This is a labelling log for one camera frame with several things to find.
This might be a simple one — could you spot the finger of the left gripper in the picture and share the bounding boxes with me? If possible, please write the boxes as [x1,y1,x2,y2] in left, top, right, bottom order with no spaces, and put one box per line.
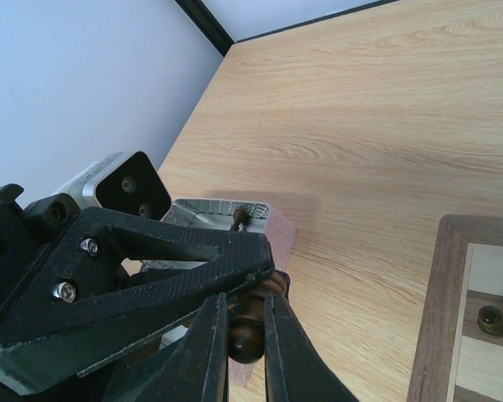
[0,208,274,395]

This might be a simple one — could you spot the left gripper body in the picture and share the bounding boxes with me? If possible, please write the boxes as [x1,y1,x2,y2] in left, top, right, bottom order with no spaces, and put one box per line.
[0,183,80,319]

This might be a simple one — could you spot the dark pawn chess piece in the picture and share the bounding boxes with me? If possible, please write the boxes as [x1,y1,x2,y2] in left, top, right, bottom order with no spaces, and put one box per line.
[477,305,503,338]

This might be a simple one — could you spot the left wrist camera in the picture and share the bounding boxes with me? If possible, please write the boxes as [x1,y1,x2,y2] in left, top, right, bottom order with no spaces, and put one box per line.
[55,151,172,220]

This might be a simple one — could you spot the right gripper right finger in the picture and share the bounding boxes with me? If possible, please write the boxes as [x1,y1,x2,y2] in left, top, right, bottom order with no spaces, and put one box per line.
[264,294,357,401]

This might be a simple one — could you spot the left metal tin tray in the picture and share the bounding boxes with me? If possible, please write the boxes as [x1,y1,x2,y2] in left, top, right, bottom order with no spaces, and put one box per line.
[137,198,298,386]

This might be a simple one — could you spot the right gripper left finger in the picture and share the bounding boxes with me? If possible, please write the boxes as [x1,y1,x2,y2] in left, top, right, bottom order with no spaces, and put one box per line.
[104,293,228,401]

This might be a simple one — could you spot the dark chess piece in tray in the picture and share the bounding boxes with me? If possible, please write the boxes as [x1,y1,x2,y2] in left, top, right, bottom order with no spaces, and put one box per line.
[230,208,251,232]

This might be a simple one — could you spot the wooden chess board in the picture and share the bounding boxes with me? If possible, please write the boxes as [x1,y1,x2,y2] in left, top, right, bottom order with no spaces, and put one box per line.
[407,214,503,401]

